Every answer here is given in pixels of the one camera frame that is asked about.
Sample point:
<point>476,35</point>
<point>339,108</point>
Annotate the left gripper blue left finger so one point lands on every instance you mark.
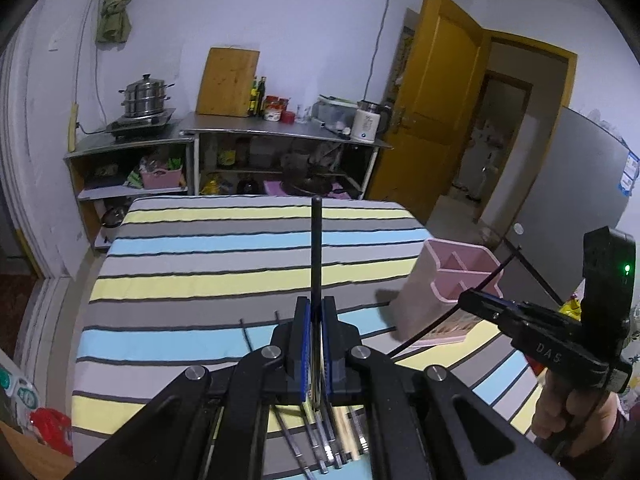
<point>297,353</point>

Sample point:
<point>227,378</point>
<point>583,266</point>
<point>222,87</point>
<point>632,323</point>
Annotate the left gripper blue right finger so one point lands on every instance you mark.
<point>333,351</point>

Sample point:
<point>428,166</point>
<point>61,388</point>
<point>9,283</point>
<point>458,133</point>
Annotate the black chopstick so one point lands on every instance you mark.
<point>316,258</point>
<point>537,272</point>
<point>453,319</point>

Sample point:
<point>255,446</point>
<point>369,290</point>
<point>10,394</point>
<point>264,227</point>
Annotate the pink plastic utensil caddy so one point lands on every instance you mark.
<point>443,270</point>

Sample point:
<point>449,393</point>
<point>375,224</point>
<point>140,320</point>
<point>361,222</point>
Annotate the metal kitchen shelf table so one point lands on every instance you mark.
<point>293,151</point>

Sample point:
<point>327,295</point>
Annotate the person's right hand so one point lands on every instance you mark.
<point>593,412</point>

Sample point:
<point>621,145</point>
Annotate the striped tablecloth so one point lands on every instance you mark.
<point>202,280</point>

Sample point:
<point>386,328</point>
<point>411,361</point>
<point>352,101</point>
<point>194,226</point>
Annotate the black frying pan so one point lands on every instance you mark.
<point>311,185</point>

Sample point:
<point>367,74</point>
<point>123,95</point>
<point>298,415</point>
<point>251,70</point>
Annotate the grey refrigerator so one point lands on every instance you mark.
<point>584,183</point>

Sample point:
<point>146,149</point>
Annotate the pink basket on shelf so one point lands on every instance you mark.
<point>162,178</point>

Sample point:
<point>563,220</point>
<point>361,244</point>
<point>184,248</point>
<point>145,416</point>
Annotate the red jar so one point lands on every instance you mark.
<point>287,117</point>

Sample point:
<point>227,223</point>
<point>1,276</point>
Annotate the white electric kettle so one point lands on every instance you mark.
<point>370,120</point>

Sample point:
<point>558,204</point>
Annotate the clear plastic storage box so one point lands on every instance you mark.
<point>334,113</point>

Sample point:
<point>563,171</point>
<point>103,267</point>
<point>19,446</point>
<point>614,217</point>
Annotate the low wooden side shelf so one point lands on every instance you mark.
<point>105,174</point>

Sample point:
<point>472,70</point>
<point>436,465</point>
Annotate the dark sauce bottle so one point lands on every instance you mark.
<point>260,96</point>

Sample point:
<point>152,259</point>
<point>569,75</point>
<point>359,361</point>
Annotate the induction cooker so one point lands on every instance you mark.
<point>136,127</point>

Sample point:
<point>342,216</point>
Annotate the wooden cutting board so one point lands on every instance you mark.
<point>227,78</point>

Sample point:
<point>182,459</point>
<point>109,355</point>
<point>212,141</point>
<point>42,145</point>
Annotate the stainless steel steamer pot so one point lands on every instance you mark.
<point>145,97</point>

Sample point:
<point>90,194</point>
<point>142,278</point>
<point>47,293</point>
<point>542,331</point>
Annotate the yellow wooden door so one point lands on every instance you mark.
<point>445,69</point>

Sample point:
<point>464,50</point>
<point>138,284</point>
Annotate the green hanging cloth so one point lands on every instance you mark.
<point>114,25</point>

